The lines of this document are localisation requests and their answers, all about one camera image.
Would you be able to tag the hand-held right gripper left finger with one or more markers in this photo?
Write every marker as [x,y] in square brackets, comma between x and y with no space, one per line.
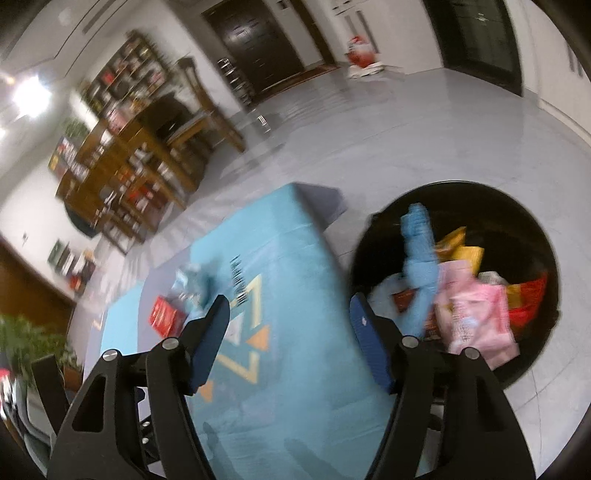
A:
[210,341]

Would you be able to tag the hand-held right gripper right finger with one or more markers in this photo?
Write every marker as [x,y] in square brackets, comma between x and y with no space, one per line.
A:
[369,341]

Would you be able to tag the black round trash bin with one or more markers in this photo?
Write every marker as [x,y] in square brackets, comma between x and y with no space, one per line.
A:
[508,212]

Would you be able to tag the pale blue white wrapper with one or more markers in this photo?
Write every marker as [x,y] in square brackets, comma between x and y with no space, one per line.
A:
[385,295]

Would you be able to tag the red snack packet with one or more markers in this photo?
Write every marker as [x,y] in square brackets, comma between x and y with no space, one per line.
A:
[164,316]

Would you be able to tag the dark red packet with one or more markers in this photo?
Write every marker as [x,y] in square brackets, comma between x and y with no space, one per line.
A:
[406,297]

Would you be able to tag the blue white crumpled wrapper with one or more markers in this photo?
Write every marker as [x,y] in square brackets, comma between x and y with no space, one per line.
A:
[194,281]

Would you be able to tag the light blue table cloth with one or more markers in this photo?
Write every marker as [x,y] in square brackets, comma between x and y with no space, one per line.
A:
[286,258]

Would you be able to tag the pink packet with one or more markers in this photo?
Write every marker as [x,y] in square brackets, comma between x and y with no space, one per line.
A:
[480,318]

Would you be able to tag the orange yellow packet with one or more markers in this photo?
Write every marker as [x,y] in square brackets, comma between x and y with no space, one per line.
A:
[450,240]

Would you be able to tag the red yellow striped packet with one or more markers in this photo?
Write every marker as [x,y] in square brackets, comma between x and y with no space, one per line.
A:
[526,304]

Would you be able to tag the green framed picture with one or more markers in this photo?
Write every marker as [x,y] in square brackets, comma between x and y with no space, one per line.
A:
[59,256]

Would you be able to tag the wooden shelf rack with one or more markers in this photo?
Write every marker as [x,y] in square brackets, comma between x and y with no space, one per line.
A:
[129,184]

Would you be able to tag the green potted plant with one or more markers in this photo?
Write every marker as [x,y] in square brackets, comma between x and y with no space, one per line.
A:
[27,341]

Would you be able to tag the dark wooden cabinet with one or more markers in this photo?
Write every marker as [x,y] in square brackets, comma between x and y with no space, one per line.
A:
[23,281]

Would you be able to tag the wooden chair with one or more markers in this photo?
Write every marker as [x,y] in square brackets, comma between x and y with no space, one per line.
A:
[207,115]

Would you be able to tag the black bulky object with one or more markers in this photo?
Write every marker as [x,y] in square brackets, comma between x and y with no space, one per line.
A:
[164,115]

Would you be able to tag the metal shoe rack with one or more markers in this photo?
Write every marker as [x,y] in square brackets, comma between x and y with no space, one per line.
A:
[233,78]

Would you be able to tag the reddish doormat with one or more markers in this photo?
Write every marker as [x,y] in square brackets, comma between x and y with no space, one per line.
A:
[318,71]

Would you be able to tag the red and white floor object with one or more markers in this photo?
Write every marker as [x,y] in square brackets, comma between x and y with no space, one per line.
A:
[362,55]

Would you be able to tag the dark double door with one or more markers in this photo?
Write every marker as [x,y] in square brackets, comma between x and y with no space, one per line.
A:
[258,41]

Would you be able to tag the ceiling light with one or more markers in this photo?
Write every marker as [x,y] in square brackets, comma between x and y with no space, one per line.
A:
[30,94]

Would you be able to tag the dark glass door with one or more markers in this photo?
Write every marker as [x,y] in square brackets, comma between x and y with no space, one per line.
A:
[480,37]

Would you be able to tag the black chair frame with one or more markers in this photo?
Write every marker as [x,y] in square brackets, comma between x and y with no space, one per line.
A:
[48,387]

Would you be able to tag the dark wall bookcase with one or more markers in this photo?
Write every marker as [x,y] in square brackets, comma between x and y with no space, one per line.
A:
[124,74]

